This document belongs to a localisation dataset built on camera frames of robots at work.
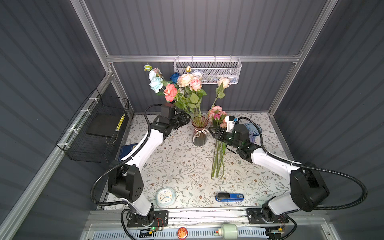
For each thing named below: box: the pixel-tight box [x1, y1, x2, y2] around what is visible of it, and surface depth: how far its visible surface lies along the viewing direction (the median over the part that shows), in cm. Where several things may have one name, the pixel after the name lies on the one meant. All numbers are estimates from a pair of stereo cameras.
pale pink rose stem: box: [210, 77, 231, 110], surface depth 83 cm
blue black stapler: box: [215, 192, 245, 202], surface depth 80 cm
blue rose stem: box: [169, 72, 180, 84], surface depth 82 cm
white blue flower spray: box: [143, 64, 173, 93], surface depth 72 cm
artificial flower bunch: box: [208, 105, 227, 180], surface depth 97 cm
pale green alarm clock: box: [155, 186, 176, 208], surface depth 79 cm
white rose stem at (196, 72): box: [192, 69, 205, 77], surface depth 79 cm
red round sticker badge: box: [177, 227, 188, 240], surface depth 71 cm
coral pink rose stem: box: [163, 83, 200, 127], surface depth 71 cm
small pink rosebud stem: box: [189, 77, 207, 127], surface depth 76 cm
